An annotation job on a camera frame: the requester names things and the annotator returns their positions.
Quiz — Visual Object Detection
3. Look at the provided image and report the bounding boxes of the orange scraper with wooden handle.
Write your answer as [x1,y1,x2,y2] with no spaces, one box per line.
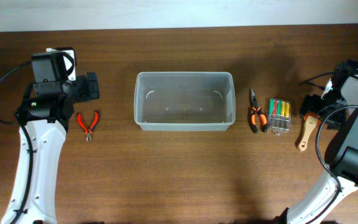
[297,112,321,152]

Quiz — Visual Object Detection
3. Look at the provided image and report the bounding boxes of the clear case of screwdrivers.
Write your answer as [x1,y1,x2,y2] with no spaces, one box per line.
[268,98,291,135]

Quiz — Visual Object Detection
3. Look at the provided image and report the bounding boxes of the orange-black needle-nose pliers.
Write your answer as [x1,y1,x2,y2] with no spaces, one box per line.
[249,88,268,133]

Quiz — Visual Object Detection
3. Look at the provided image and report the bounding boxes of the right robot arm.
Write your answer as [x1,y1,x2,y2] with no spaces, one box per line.
[273,60,358,224]

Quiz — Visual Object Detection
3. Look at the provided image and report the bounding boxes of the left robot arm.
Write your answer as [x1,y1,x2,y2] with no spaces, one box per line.
[1,47,100,223]

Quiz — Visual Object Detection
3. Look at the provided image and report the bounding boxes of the clear plastic container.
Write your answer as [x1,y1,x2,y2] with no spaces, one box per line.
[134,72,236,131]

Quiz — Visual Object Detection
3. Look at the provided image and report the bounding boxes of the red-handled side cutters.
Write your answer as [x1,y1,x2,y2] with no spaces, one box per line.
[76,110,100,142]

